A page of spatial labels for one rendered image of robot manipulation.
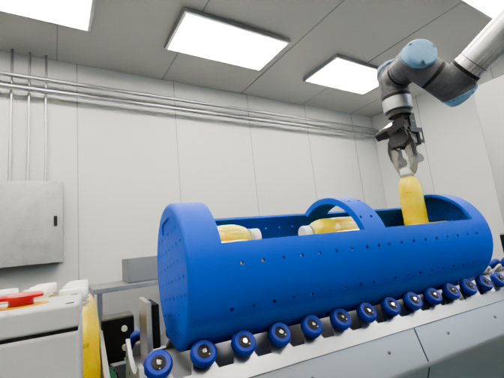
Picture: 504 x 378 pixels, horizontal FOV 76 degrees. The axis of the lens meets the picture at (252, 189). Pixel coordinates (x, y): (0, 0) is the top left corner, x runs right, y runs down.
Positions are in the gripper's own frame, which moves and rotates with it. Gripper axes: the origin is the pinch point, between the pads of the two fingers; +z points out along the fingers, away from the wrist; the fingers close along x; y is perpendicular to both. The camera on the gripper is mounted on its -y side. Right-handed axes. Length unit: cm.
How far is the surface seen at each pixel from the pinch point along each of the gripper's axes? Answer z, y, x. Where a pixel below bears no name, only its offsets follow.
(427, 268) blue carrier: 28.0, -17.6, -13.9
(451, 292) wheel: 35.3, -8.2, -12.1
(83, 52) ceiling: -211, -91, 298
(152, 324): 29, -81, -5
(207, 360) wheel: 35, -74, -12
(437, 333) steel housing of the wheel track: 42.9, -17.8, -13.3
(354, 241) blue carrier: 19.2, -40.3, -14.8
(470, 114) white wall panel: -140, 433, 197
